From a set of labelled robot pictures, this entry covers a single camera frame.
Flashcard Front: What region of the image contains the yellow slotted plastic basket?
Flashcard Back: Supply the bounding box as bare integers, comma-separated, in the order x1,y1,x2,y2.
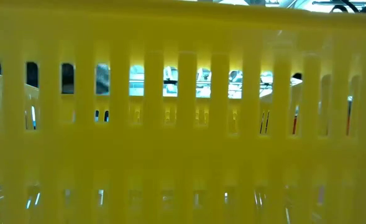
0,0,366,224

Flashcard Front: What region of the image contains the black cable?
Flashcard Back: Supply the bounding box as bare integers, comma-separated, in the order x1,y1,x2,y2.
329,0,360,14

